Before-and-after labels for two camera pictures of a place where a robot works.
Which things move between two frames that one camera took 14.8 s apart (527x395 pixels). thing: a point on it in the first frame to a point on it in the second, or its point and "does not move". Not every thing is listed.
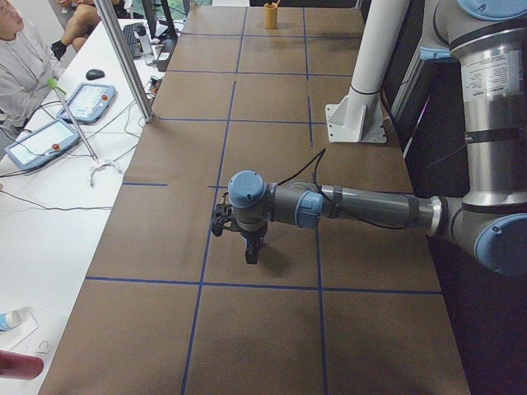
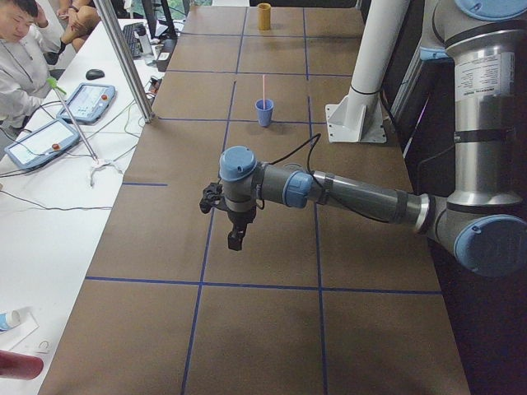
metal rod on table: [75, 123] does not move
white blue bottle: [13, 318] does not move
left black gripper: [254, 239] to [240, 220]
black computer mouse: [95, 74] does not move
